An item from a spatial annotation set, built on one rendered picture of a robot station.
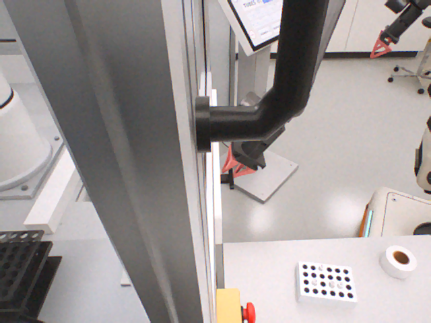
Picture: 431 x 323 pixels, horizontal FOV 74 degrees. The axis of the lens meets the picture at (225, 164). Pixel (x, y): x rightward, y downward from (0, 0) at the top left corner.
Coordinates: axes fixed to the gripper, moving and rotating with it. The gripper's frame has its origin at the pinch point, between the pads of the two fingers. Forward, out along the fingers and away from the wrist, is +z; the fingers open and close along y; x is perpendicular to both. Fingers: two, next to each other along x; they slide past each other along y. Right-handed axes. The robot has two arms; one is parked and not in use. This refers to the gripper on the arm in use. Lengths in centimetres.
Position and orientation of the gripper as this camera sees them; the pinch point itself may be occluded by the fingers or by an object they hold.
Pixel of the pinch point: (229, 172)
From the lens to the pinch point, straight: 79.5
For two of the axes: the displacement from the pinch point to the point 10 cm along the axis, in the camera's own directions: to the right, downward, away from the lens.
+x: 0.5, 6.6, -7.5
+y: -8.2, -4.0, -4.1
